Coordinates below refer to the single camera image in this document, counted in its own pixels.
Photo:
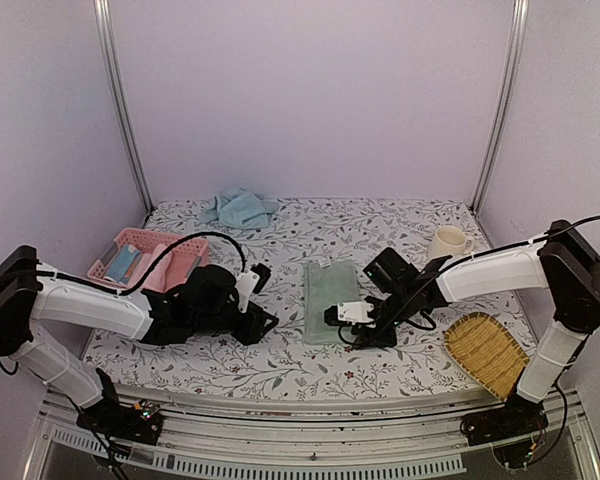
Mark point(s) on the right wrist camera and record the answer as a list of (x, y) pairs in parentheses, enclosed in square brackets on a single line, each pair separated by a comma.
[(349, 314)]

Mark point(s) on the pink plastic basket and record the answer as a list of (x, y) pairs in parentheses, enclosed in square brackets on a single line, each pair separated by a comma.
[(146, 245)]

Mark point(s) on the rolled pink towel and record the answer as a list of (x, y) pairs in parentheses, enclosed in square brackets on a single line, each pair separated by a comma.
[(156, 279)]

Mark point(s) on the green towel with panda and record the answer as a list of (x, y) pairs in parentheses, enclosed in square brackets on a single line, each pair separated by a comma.
[(325, 286)]

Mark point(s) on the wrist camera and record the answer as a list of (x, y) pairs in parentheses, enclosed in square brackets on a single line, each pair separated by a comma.
[(250, 283), (349, 314)]

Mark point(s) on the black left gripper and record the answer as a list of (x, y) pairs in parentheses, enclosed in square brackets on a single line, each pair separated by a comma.
[(253, 332)]

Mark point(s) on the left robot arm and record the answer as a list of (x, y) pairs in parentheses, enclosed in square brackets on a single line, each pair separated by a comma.
[(32, 293)]

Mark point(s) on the aluminium post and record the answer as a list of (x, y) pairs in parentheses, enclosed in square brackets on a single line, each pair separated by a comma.
[(512, 61), (104, 26)]

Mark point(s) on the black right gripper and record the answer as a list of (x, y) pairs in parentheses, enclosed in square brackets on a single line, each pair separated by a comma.
[(375, 340)]

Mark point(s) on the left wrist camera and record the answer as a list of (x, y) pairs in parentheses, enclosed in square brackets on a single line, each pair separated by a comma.
[(250, 283)]

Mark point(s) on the folded coral pink towel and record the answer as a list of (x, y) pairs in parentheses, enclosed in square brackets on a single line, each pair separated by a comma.
[(179, 270)]

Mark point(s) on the woven bamboo tray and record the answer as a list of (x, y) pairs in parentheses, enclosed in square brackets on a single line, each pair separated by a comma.
[(487, 352)]

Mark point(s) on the left aluminium post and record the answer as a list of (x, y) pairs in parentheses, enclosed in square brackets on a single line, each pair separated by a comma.
[(104, 26)]

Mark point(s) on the rolled blue patterned towel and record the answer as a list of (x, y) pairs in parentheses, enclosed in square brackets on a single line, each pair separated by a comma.
[(122, 266)]

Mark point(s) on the aluminium front frame rail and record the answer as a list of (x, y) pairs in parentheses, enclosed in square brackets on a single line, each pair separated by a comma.
[(409, 438)]

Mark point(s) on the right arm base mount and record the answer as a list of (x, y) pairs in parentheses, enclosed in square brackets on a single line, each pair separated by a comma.
[(507, 421)]

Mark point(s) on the right aluminium post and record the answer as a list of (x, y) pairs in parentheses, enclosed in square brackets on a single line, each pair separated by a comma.
[(512, 61)]

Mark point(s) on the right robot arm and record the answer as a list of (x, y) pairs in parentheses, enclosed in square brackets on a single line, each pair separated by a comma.
[(555, 275)]

